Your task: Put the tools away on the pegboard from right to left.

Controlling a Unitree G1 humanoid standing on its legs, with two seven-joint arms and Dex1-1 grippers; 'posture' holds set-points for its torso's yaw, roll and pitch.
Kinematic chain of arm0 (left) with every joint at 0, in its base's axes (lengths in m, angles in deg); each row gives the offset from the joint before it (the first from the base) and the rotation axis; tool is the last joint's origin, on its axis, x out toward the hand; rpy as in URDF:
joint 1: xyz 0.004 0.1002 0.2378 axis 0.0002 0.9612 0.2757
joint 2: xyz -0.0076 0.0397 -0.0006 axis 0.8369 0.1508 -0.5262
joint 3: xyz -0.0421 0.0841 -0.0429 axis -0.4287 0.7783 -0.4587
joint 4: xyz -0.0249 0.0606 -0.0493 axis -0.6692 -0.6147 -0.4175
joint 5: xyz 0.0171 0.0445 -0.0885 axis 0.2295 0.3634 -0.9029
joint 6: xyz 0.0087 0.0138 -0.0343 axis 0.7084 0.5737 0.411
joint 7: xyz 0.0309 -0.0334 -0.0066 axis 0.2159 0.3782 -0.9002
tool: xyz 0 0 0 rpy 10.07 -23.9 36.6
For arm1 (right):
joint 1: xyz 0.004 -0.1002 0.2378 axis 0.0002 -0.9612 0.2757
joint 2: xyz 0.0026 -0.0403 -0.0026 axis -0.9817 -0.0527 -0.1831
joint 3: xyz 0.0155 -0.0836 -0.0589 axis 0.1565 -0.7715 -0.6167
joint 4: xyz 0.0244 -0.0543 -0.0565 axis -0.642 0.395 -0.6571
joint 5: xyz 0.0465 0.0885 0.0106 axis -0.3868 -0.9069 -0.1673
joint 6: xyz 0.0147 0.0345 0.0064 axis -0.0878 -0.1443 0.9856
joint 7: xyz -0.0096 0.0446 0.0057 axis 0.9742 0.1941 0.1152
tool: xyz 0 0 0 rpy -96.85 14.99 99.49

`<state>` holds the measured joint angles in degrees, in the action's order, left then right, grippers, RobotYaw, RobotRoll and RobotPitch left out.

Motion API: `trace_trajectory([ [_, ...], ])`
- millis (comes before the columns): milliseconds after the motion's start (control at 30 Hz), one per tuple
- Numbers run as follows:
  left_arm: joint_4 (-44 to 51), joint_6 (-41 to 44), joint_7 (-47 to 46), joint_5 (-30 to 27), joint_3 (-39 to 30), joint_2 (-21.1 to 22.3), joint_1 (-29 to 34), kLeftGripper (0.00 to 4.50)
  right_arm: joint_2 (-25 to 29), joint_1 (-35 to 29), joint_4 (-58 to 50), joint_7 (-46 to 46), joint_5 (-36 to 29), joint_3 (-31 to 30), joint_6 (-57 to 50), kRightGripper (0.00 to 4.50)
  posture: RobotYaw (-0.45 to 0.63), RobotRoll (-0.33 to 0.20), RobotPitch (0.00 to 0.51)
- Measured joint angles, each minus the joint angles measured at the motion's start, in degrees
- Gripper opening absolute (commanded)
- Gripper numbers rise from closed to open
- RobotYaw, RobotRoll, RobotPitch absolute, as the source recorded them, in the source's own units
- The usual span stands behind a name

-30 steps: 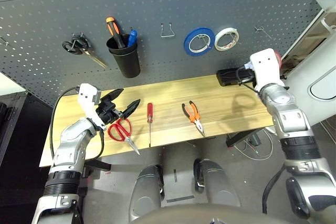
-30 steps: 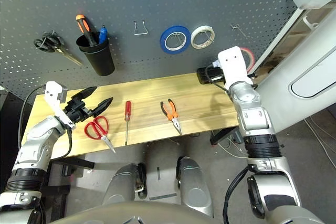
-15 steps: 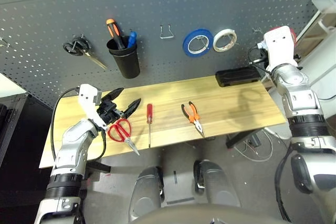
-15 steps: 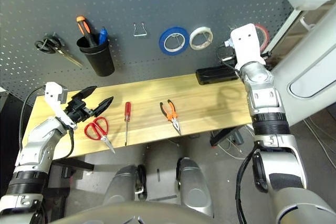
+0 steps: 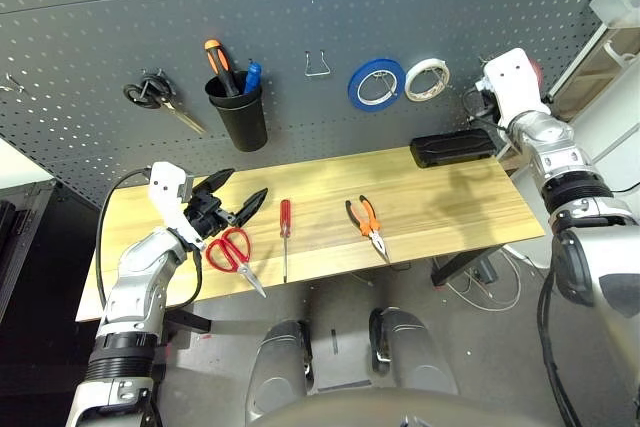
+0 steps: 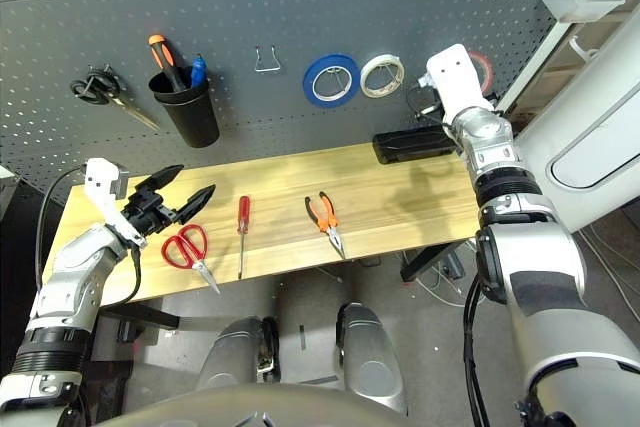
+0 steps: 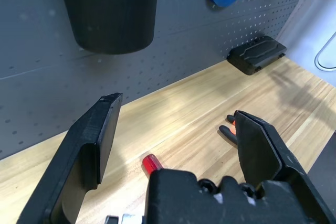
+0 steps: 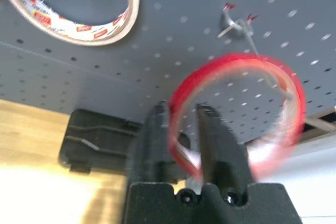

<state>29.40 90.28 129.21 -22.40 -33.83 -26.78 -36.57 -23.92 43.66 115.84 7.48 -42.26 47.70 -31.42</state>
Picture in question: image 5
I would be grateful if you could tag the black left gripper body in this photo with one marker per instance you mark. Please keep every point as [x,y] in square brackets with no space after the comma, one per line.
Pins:
[205,209]

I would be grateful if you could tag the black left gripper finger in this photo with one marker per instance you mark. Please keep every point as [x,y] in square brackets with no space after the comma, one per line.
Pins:
[216,182]
[251,205]

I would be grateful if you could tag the orange black pliers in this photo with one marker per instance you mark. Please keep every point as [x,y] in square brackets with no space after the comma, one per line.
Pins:
[371,227]

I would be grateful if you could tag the red tape roll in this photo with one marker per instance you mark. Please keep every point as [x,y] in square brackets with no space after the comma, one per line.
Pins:
[538,71]

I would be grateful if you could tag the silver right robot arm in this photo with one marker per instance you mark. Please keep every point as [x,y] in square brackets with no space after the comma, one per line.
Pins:
[550,142]

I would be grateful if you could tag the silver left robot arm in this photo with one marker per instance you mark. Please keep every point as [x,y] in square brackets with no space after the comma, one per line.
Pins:
[140,267]

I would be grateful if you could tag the grey metal pegboard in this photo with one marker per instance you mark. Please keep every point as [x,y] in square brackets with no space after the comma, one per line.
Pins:
[350,7]

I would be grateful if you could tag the black plastic cup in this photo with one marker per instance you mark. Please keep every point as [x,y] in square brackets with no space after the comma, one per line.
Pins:
[245,122]

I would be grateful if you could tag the orange black screwdriver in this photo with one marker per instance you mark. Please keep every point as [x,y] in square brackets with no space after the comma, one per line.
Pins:
[222,69]

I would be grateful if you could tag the blue tape roll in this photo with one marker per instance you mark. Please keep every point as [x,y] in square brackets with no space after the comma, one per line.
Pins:
[357,92]

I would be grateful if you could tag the silver left robot leg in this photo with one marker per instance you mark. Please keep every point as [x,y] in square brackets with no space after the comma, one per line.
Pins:
[275,372]

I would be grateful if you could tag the silver robot leg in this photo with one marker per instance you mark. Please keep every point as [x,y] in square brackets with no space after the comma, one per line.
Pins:
[275,372]
[415,357]

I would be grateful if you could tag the black cabinet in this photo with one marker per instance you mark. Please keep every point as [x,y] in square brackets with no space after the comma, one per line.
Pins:
[30,297]

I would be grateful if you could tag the white tape roll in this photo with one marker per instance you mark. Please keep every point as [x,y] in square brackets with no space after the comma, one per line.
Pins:
[409,83]

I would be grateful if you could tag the black plastic tool case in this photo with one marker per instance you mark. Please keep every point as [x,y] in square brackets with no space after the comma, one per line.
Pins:
[450,147]

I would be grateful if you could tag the silver right robot leg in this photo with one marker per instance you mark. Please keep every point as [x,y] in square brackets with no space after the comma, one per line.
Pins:
[415,357]

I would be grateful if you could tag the grey robot torso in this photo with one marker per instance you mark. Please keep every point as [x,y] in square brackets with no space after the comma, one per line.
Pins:
[350,412]

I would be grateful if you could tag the dark power adapter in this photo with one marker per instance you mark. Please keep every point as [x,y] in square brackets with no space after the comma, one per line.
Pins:
[486,273]

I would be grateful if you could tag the white metal shelf rack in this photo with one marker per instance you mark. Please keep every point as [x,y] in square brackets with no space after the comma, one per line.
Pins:
[595,72]

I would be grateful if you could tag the clear plastic bin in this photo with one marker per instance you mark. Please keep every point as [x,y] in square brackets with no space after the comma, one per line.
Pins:
[612,2]

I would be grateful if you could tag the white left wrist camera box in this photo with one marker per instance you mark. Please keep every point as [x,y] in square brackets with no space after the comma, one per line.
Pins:
[167,192]

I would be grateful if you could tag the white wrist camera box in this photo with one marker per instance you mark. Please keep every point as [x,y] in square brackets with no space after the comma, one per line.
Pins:
[167,192]
[515,82]

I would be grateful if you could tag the black table leg bracket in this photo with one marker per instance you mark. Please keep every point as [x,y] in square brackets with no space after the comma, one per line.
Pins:
[192,321]
[460,264]

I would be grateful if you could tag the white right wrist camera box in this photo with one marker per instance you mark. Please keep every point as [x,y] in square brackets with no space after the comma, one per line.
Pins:
[515,82]

